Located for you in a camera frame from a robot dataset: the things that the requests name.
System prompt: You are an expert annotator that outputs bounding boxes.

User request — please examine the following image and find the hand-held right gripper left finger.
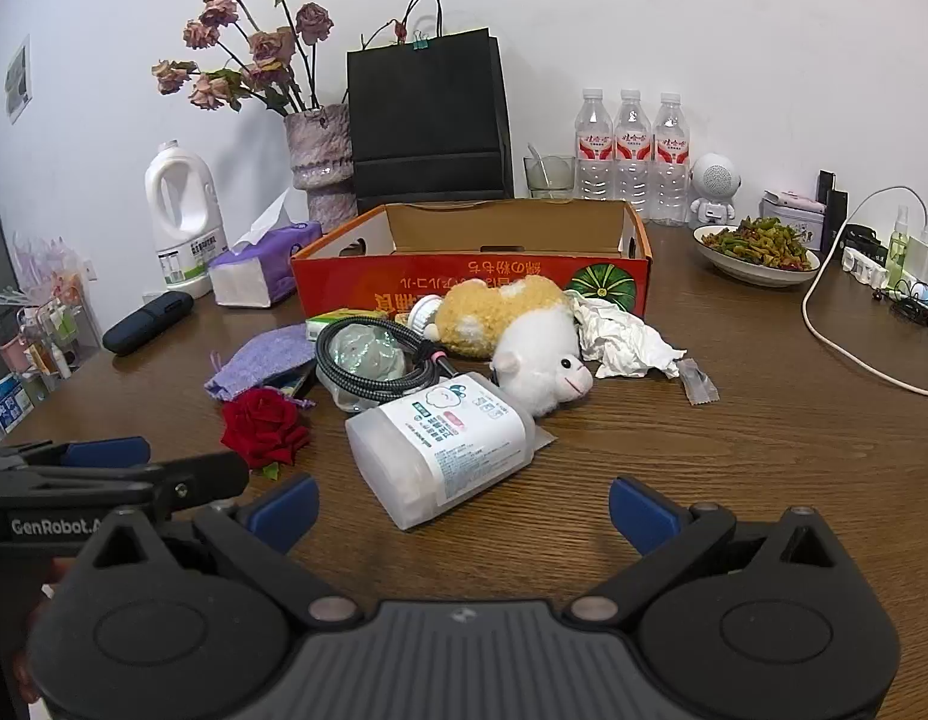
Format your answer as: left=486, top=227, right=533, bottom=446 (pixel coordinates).
left=74, top=474, right=364, bottom=632

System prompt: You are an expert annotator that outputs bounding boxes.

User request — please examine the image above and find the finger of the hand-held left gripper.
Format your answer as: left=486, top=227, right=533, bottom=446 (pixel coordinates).
left=0, top=436, right=151, bottom=470
left=0, top=452, right=250, bottom=517

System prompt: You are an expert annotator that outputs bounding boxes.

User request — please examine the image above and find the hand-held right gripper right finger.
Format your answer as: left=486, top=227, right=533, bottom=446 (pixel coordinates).
left=564, top=476, right=855, bottom=632

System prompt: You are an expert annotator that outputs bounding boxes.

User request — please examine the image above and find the red fabric rose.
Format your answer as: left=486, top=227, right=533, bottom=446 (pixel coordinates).
left=220, top=388, right=313, bottom=481

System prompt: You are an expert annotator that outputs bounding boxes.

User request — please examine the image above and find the purple knitted pouch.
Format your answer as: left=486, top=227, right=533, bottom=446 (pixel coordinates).
left=203, top=326, right=319, bottom=410

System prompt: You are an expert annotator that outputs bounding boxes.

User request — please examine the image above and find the long clear plastic sachet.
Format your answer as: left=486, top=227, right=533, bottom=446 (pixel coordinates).
left=675, top=358, right=721, bottom=406

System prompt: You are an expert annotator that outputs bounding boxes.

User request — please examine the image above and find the braided black cable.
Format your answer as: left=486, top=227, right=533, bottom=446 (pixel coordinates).
left=314, top=317, right=459, bottom=413

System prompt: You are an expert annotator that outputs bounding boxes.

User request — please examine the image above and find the white wet wipes pack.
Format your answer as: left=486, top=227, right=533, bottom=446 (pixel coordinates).
left=344, top=371, right=558, bottom=531

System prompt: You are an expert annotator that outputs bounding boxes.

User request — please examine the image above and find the iridescent plastic wrap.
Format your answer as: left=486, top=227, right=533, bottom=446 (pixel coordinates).
left=332, top=322, right=412, bottom=391

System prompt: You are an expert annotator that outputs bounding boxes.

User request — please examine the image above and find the white tissue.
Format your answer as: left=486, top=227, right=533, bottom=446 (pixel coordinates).
left=564, top=292, right=687, bottom=381

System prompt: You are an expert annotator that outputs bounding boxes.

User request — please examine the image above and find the yellow and white plush toy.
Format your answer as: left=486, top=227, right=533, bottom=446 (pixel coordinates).
left=432, top=275, right=594, bottom=419

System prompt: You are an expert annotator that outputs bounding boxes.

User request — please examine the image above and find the green tissue packet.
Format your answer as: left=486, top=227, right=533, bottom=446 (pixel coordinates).
left=305, top=307, right=386, bottom=342

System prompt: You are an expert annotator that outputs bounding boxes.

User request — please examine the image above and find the red cardboard box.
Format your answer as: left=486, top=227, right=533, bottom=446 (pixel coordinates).
left=290, top=200, right=654, bottom=320

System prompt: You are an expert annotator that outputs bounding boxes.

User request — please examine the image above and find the person's left hand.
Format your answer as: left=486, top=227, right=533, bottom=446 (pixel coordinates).
left=15, top=559, right=75, bottom=698

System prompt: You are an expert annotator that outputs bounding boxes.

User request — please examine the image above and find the dark glasses case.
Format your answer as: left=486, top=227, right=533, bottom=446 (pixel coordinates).
left=102, top=290, right=196, bottom=356

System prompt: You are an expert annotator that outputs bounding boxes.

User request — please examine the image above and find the clear cosmetics organiser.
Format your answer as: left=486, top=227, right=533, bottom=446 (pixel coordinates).
left=0, top=229, right=105, bottom=436

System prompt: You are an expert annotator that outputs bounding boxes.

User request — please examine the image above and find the purple tissue box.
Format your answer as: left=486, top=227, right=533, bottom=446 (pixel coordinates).
left=209, top=187, right=324, bottom=308

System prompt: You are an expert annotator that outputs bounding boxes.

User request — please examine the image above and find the white detergent jug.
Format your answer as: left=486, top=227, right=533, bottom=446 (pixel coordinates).
left=143, top=139, right=230, bottom=299

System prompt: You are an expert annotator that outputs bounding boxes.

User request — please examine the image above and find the white dish of green vegetables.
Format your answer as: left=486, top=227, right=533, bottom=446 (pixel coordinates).
left=692, top=216, right=822, bottom=287

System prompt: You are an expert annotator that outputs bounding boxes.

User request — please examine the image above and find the pink and white tin box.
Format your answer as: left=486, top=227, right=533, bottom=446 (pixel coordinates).
left=758, top=189, right=826, bottom=252

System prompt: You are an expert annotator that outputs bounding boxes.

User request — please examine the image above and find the white power strip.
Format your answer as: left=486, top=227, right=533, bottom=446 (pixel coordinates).
left=840, top=244, right=896, bottom=290

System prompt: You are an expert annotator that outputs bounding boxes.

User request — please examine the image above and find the mottled purple ceramic vase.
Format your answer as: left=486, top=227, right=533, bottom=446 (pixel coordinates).
left=284, top=103, right=358, bottom=233

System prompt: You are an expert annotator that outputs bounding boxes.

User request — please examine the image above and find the white robot figure speaker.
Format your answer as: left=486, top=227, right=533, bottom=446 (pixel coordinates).
left=689, top=152, right=744, bottom=224

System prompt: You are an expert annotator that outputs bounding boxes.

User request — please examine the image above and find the glass cup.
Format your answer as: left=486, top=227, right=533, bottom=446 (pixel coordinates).
left=522, top=154, right=577, bottom=200

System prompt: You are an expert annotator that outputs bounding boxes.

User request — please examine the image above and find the tall black tube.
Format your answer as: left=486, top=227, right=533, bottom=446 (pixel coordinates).
left=825, top=187, right=849, bottom=252

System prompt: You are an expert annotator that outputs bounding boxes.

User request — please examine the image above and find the black power adapter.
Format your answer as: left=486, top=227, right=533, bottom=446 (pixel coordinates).
left=842, top=223, right=888, bottom=260

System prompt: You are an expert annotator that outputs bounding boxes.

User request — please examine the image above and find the clear water bottle red label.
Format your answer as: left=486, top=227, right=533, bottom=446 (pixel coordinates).
left=612, top=88, right=654, bottom=218
left=573, top=88, right=615, bottom=202
left=650, top=92, right=693, bottom=227

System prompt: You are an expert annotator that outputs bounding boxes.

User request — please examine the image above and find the clear spoon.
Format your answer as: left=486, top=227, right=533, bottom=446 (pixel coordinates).
left=525, top=142, right=555, bottom=188

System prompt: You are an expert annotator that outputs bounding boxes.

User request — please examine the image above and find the green spray bottle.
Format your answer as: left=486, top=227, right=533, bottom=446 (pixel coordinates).
left=887, top=206, right=913, bottom=290

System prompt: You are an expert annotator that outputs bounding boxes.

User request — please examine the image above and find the white charger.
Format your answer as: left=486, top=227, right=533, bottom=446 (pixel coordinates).
left=905, top=234, right=928, bottom=293

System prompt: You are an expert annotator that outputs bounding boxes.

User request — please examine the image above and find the black paper bag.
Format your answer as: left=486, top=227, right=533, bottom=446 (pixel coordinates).
left=347, top=0, right=515, bottom=217

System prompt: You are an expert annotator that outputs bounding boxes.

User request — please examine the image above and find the dried pink rose bouquet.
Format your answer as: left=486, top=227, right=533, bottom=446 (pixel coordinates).
left=150, top=0, right=336, bottom=115

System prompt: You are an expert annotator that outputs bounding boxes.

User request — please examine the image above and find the red-tipped dry twig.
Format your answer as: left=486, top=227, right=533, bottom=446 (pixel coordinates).
left=361, top=15, right=409, bottom=53

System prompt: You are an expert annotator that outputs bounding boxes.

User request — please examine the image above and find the long white cable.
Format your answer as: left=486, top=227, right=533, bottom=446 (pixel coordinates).
left=801, top=186, right=928, bottom=398

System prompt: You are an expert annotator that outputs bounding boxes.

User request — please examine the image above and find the wall photo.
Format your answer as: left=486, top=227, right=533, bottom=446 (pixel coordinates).
left=4, top=34, right=32, bottom=125

